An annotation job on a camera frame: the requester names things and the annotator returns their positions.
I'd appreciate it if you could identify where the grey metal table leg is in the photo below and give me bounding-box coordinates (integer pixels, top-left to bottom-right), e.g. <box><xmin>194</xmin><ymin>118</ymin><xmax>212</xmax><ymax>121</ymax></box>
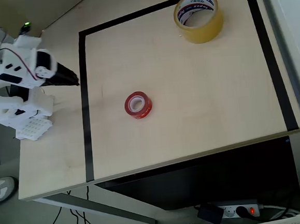
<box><xmin>287</xmin><ymin>130</ymin><xmax>300</xmax><ymax>198</ymax></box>

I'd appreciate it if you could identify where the red tape roll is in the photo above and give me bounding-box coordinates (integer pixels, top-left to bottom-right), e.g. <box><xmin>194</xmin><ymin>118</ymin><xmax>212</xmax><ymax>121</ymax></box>
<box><xmin>123</xmin><ymin>89</ymin><xmax>154</xmax><ymax>122</ymax></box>

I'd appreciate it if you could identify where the black floor cable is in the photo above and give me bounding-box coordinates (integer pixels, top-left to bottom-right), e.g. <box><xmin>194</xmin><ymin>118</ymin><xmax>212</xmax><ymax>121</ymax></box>
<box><xmin>46</xmin><ymin>186</ymin><xmax>94</xmax><ymax>224</ymax></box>

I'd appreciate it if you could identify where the grey metal table frame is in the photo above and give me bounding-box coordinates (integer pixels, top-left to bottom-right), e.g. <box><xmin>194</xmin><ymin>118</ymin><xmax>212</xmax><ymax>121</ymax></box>
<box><xmin>31</xmin><ymin>185</ymin><xmax>158</xmax><ymax>224</ymax></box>

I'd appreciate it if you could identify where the black round plug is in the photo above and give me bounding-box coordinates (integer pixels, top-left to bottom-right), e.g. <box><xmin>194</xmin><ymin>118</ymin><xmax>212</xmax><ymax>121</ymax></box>
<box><xmin>234</xmin><ymin>204</ymin><xmax>250</xmax><ymax>219</ymax></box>

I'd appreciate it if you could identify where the white power cable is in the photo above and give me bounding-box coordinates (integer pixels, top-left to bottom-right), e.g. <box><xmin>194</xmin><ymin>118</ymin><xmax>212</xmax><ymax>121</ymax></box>
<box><xmin>258</xmin><ymin>201</ymin><xmax>300</xmax><ymax>221</ymax></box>

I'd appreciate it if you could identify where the black plug with green light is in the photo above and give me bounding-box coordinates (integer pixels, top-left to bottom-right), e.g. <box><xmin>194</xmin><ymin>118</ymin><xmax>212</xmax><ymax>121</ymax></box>
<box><xmin>18</xmin><ymin>21</ymin><xmax>33</xmax><ymax>37</ymax></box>

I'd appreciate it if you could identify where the white power strip red switch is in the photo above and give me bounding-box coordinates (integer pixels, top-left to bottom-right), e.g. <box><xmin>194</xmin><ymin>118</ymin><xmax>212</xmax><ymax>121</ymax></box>
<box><xmin>208</xmin><ymin>198</ymin><xmax>261</xmax><ymax>221</ymax></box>

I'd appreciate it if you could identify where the black power adapter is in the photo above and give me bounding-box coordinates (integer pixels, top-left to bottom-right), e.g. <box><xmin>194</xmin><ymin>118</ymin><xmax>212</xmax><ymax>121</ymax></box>
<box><xmin>195</xmin><ymin>201</ymin><xmax>225</xmax><ymax>224</ymax></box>

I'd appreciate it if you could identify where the yellow packing tape roll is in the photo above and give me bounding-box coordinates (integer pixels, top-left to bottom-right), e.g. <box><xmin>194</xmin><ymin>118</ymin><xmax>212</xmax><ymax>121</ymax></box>
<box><xmin>172</xmin><ymin>0</ymin><xmax>226</xmax><ymax>46</ymax></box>

